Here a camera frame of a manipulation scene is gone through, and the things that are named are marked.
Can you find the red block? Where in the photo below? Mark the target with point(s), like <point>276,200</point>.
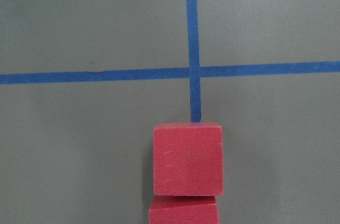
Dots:
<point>188,159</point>
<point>183,209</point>

